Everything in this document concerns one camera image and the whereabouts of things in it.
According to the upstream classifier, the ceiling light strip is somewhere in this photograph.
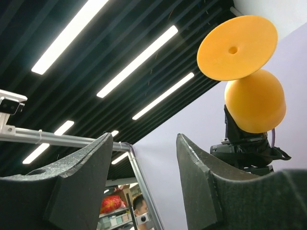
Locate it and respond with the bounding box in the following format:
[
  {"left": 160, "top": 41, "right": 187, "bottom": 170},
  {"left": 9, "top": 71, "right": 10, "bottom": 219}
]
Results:
[{"left": 31, "top": 0, "right": 108, "bottom": 75}]

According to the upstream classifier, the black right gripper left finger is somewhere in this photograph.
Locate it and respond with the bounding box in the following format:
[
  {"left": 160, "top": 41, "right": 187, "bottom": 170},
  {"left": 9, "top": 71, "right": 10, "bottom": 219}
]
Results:
[{"left": 0, "top": 132, "right": 114, "bottom": 230}]

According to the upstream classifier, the person in background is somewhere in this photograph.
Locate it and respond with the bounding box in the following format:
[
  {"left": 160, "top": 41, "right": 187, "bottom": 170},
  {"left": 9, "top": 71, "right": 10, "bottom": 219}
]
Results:
[{"left": 132, "top": 194, "right": 148, "bottom": 230}]

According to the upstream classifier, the aluminium frame rail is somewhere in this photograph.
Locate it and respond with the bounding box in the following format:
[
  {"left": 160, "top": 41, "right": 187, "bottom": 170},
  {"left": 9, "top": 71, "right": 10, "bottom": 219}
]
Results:
[{"left": 0, "top": 128, "right": 166, "bottom": 230}]

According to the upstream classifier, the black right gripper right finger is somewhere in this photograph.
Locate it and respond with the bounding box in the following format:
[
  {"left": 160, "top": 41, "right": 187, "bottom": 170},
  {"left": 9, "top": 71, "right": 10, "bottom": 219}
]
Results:
[{"left": 176, "top": 134, "right": 307, "bottom": 230}]

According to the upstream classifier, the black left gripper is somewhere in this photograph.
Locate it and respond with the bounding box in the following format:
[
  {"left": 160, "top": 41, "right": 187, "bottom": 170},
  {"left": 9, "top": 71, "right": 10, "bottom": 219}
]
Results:
[{"left": 210, "top": 105, "right": 291, "bottom": 168}]

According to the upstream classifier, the yellow wine glass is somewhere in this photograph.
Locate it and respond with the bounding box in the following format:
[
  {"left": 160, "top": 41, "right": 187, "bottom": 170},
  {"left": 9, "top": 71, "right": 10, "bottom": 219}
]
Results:
[{"left": 197, "top": 15, "right": 286, "bottom": 133}]

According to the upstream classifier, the red bag on shelf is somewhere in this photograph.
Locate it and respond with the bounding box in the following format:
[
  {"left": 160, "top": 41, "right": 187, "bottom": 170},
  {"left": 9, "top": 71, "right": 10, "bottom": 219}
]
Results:
[{"left": 100, "top": 195, "right": 126, "bottom": 214}]

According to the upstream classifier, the overhead camera on rail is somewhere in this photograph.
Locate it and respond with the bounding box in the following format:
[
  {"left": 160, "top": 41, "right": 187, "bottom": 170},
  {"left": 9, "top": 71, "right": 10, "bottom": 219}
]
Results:
[{"left": 0, "top": 90, "right": 28, "bottom": 135}]

